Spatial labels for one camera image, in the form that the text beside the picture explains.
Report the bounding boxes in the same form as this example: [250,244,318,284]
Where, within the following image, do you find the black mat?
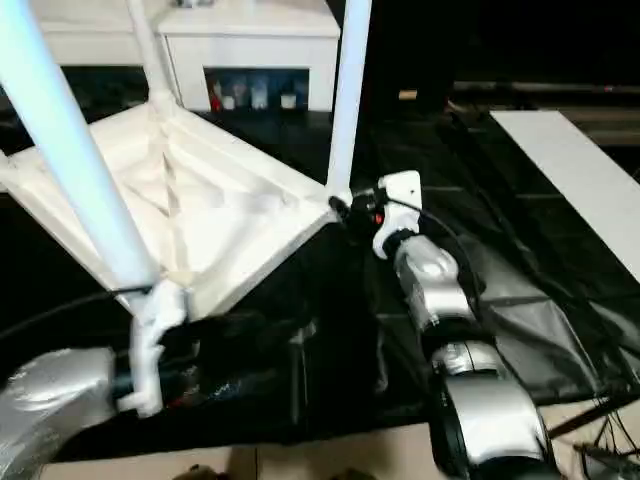
[0,63,640,450]

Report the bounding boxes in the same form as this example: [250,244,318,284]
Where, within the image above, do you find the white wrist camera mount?
[113,281,190,417]
[371,169,423,262]

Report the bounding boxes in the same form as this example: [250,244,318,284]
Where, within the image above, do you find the white cabinet with glass doors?
[28,0,345,115]

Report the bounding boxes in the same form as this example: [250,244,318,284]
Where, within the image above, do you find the dark power adapter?
[578,446,640,480]

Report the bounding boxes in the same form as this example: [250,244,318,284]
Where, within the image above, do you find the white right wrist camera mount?
[371,169,423,262]

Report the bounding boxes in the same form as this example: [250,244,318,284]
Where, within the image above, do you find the black left wrist camera cable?
[0,283,152,342]

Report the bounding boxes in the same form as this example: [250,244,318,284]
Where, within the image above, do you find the white sheet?
[488,109,640,282]

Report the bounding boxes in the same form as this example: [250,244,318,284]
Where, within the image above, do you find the tangled black floor cables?
[573,388,640,472]

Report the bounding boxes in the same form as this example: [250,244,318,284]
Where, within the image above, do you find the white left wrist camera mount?
[113,281,190,417]

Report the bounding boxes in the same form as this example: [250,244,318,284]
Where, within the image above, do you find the dark long rod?
[451,81,640,96]

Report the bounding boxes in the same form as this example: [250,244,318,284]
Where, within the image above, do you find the white plastic table leg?
[0,0,160,297]
[324,0,375,200]
[126,0,180,115]

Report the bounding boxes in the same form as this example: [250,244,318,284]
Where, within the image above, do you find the white plastic table top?
[0,96,347,322]

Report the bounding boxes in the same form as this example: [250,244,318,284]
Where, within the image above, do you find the black metal stand foot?
[546,393,640,437]

